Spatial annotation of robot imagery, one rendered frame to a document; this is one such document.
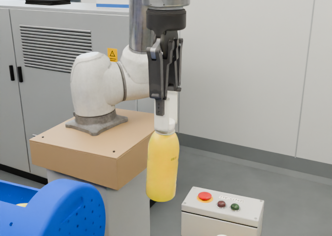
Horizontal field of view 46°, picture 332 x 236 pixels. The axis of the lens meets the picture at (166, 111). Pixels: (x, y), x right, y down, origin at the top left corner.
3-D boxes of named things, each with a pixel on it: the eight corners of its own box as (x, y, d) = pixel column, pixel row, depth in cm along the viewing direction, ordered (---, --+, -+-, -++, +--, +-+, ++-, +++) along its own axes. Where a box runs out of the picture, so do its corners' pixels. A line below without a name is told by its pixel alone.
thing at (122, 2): (105, 7, 273) (104, -5, 270) (136, 8, 265) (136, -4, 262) (96, 8, 262) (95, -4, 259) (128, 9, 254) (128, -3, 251)
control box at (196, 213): (191, 215, 114) (192, 184, 111) (261, 231, 107) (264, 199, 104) (180, 236, 105) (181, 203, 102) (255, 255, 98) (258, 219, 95)
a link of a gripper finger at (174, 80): (157, 39, 75) (160, 36, 76) (161, 90, 81) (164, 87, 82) (176, 40, 74) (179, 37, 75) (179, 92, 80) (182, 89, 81)
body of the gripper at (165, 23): (156, 5, 77) (156, 51, 80) (138, 8, 70) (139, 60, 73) (192, 6, 75) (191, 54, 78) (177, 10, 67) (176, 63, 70)
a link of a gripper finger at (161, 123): (169, 97, 76) (168, 98, 75) (169, 131, 78) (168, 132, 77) (155, 95, 77) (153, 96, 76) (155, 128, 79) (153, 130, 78)
